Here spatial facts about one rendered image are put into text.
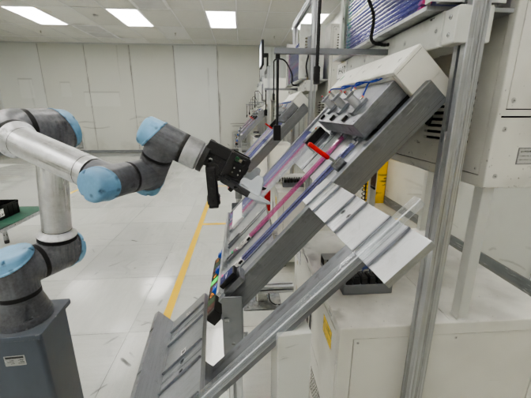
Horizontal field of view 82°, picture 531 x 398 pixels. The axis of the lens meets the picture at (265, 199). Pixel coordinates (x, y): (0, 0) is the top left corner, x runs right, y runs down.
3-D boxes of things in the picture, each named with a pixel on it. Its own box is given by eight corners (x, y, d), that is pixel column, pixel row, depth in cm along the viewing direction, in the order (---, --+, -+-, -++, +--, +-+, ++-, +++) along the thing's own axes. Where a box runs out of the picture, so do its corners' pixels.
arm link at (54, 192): (24, 272, 102) (4, 103, 84) (67, 253, 116) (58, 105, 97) (49, 285, 98) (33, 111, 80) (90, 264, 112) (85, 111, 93)
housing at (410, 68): (431, 116, 70) (392, 72, 67) (355, 114, 117) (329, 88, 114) (458, 89, 69) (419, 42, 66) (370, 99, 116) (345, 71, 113)
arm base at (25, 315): (-19, 336, 89) (-28, 306, 87) (14, 305, 104) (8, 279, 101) (37, 331, 91) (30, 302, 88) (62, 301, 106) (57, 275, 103)
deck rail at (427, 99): (236, 314, 79) (218, 301, 77) (236, 309, 80) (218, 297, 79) (448, 99, 68) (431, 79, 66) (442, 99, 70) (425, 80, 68)
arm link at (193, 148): (175, 164, 73) (182, 159, 81) (193, 173, 74) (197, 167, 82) (188, 136, 72) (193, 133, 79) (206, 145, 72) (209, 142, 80)
